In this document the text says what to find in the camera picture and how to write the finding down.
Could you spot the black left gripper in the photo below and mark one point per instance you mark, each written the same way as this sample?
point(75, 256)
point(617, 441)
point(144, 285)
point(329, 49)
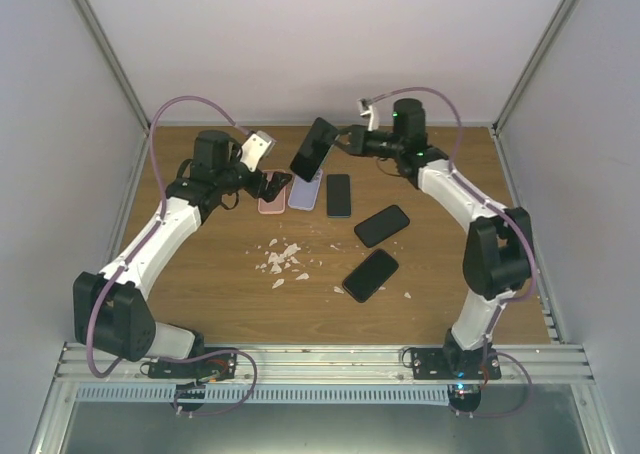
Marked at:
point(272, 187)

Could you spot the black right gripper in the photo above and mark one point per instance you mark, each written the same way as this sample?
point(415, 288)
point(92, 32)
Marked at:
point(357, 139)

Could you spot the pink phone case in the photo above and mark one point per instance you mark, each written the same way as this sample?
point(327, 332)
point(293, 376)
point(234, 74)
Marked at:
point(274, 202)

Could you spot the lavender phone case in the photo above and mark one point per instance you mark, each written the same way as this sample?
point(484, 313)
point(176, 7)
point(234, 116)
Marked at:
point(303, 194)

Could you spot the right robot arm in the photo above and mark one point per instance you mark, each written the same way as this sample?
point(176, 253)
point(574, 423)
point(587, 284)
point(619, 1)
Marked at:
point(498, 259)

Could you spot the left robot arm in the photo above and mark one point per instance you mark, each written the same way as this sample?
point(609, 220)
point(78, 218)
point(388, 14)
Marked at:
point(111, 311)

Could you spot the black phone upper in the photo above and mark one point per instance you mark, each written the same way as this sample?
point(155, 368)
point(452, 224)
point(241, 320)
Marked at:
point(381, 225)

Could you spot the black phone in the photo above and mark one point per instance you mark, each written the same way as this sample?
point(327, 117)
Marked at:
point(381, 225)
point(369, 276)

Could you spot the black phone lower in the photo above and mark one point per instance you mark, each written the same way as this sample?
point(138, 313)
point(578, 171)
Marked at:
point(369, 276)

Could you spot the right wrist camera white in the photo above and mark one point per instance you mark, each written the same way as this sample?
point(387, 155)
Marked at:
point(369, 112)

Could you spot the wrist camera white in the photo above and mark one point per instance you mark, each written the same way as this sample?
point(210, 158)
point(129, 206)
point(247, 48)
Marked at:
point(369, 112)
point(257, 146)

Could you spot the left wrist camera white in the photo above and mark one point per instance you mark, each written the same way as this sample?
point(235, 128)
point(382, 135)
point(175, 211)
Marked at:
point(257, 146)

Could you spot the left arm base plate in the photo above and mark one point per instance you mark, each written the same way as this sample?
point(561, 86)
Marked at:
point(193, 377)

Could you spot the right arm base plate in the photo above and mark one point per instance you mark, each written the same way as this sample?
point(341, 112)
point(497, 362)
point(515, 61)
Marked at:
point(468, 372)

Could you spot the grey slotted cable duct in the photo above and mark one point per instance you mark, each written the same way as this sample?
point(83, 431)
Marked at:
point(272, 394)

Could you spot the aluminium rail frame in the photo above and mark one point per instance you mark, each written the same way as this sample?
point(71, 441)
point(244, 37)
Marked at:
point(289, 364)

